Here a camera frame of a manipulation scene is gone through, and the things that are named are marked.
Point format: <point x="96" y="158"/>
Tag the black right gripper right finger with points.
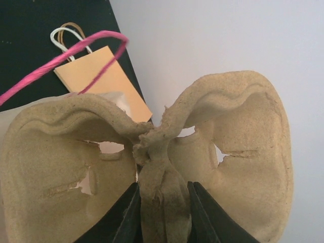
<point x="210" y="223"/>

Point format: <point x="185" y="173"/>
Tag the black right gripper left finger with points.
<point x="122" y="223"/>

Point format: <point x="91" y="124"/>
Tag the brown pulp cup carrier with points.
<point x="65" y="162"/>

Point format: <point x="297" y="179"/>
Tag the plain brown paper bag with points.
<point x="113" y="84"/>

